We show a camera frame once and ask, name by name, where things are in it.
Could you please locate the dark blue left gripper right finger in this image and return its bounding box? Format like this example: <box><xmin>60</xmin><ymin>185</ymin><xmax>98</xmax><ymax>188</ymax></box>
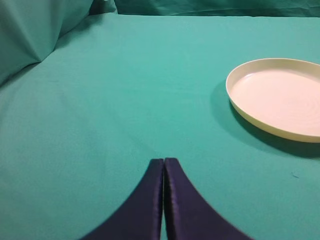
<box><xmin>163</xmin><ymin>158</ymin><xmax>251</xmax><ymax>240</ymax></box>

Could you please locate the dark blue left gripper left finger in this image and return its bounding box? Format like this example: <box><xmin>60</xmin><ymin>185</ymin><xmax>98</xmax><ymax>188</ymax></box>
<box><xmin>83</xmin><ymin>158</ymin><xmax>164</xmax><ymax>240</ymax></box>

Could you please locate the green tablecloth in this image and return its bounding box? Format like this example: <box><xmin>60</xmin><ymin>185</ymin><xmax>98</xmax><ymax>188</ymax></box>
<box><xmin>0</xmin><ymin>13</ymin><xmax>320</xmax><ymax>240</ymax></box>

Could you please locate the pale yellow plate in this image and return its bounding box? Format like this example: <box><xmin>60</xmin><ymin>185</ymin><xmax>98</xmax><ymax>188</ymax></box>
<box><xmin>225</xmin><ymin>58</ymin><xmax>320</xmax><ymax>143</ymax></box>

